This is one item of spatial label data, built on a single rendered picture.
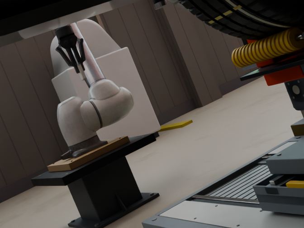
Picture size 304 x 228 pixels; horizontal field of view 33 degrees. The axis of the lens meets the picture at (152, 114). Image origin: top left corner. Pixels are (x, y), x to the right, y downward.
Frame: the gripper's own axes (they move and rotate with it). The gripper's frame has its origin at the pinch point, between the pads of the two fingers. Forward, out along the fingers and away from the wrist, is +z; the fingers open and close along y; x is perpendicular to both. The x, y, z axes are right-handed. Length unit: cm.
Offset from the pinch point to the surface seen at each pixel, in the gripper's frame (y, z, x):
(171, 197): -18, 68, -5
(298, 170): -10, 50, 103
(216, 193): -16, 63, 42
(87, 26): -92, -48, -217
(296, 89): -51, 37, 64
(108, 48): -103, -24, -218
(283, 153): -14, 46, 95
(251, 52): -15, 17, 96
